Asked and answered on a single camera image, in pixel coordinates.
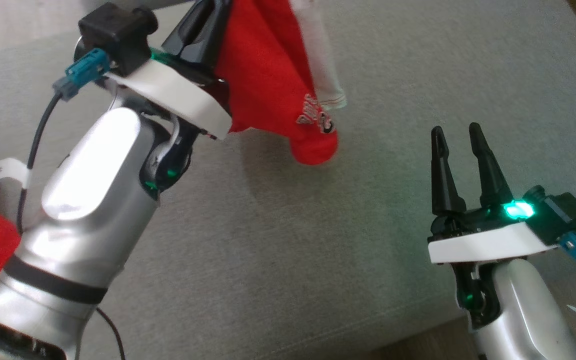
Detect red shorts white stripe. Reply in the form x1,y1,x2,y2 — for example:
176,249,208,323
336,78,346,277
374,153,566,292
213,0,347,166

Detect grey fabric sofa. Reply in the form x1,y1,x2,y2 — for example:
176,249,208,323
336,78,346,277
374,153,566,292
0,0,576,360

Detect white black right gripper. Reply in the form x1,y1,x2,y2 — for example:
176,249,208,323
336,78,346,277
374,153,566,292
428,122,559,265

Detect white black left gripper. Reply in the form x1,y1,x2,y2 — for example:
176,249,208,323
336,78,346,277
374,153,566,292
104,0,232,141

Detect white paper cable label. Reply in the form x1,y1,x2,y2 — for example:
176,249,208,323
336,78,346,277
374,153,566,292
0,157,31,193

